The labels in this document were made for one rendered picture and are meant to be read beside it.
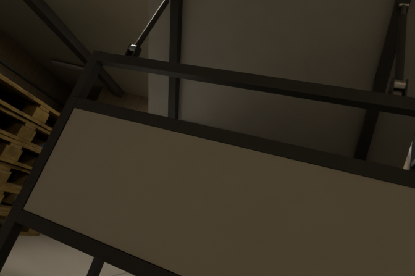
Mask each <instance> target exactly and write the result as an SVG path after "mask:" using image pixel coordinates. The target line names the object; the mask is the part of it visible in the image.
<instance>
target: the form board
mask: <svg viewBox="0 0 415 276"><path fill-rule="evenodd" d="M163 1H164V0H148V23H149V22H150V20H151V19H152V17H153V16H154V14H155V13H156V11H157V10H158V8H159V7H160V5H161V4H162V2H163ZM394 4H395V0H183V6H182V38H181V55H180V63H181V64H188V65H197V66H202V67H209V68H214V69H222V70H230V71H235V72H243V73H252V74H256V75H264V76H269V77H277V78H285V79H290V80H298V81H303V82H311V83H319V84H324V85H332V86H340V87H345V88H353V89H358V90H366V91H371V90H372V86H373V83H374V78H375V75H376V71H377V68H378V64H379V60H380V56H381V53H382V48H383V46H384V41H385V37H386V34H387V30H388V26H389V23H390V19H391V16H392V11H393V7H394ZM169 46H170V0H169V3H168V5H167V7H166V8H165V9H164V11H163V13H162V14H161V16H160V17H159V18H158V20H157V22H156V23H155V25H154V26H153V28H152V29H151V31H150V32H149V34H148V59H154V60H159V61H167V62H169ZM406 79H409V80H408V90H407V96H408V97H413V98H415V0H411V2H410V5H409V9H408V13H407V24H406V45H405V67H404V79H403V80H406ZM168 95H169V76H165V75H157V74H153V73H148V113H150V114H156V115H161V116H164V117H168ZM365 113H366V109H363V108H358V107H351V106H344V105H339V104H332V103H328V102H321V101H314V100H310V99H303V98H296V97H291V96H284V95H280V94H273V93H266V92H262V91H255V90H247V89H243V88H236V87H231V86H224V85H217V84H213V83H206V82H199V81H194V80H187V79H183V78H180V88H179V105H178V119H179V120H184V121H187V122H192V123H198V124H201V125H206V126H210V127H215V128H220V129H224V130H229V131H232V132H237V133H242V134H246V135H251V136H256V137H260V138H265V139H268V140H274V141H279V142H283V143H288V144H293V145H297V146H302V147H305V148H311V149H316V150H319V151H324V152H328V153H333V154H338V155H342V156H347V157H352V158H354V154H355V151H356V146H357V143H358V139H359V134H360V132H361V127H362V124H363V120H364V116H365ZM414 134H415V117H411V116H407V115H400V114H392V113H388V112H381V111H380V112H379V116H378V118H377V122H376V125H375V129H374V133H373V136H372V139H371V144H370V147H369V150H368V154H367V157H366V161H369V162H375V163H378V164H383V165H389V166H392V167H397V168H401V169H403V167H404V164H405V161H406V158H407V155H408V152H409V149H410V146H411V143H412V140H413V137H414Z"/></svg>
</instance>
